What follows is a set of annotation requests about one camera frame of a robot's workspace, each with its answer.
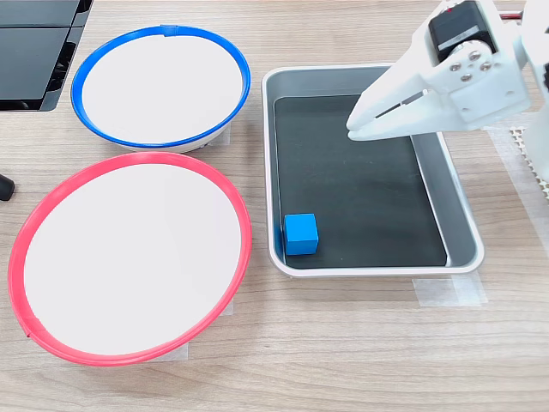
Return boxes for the blue cube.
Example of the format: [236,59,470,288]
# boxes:
[282,213,320,257]

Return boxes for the black tray mat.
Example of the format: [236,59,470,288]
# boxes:
[273,93,449,270]

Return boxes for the steel tray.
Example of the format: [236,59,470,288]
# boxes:
[261,63,486,279]

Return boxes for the pale perforated plate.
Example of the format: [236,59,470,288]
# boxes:
[508,124,549,201]

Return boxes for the wide clear tape sheet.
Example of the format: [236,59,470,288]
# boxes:
[480,113,549,258]

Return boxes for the clear tape strip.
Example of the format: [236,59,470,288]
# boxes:
[411,277,455,308]
[451,273,489,307]

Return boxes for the blue-rimmed white plate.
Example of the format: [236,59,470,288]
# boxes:
[69,24,252,154]

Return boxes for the red-rimmed white plate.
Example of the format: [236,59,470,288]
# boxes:
[7,150,253,367]

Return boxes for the black glossy device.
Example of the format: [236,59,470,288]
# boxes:
[0,0,94,113]

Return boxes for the small black rounded object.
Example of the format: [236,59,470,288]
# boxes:
[0,173,16,202]

